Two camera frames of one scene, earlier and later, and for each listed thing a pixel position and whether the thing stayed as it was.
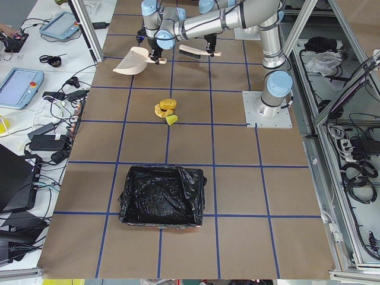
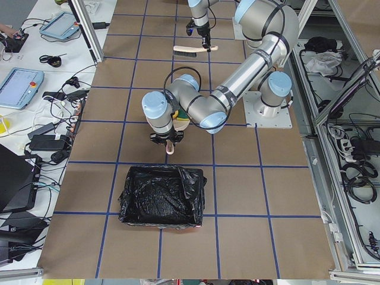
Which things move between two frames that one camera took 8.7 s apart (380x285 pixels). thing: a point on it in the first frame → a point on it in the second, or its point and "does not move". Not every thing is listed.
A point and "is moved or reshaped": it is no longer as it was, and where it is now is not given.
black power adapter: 46,142 does not move
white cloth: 325,63 does not move
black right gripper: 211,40 → 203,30
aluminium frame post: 84,21 does not move
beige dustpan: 136,62 → 179,125
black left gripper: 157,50 → 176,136
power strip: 71,132 does not move
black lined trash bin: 162,196 does not move
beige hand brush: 196,53 is moved or reshaped
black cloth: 320,43 does not move
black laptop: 19,177 does not move
